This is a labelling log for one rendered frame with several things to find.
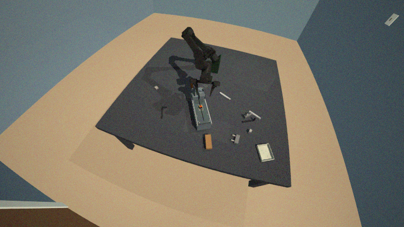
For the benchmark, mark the cream open tray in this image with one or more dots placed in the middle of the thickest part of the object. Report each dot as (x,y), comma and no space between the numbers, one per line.
(265,152)

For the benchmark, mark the tan rectangular block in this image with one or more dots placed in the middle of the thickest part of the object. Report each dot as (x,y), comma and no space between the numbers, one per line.
(208,142)

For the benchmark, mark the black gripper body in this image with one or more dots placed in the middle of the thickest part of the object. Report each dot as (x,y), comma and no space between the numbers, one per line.
(195,81)

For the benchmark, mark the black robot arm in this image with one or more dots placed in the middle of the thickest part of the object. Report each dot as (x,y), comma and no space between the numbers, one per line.
(199,55)

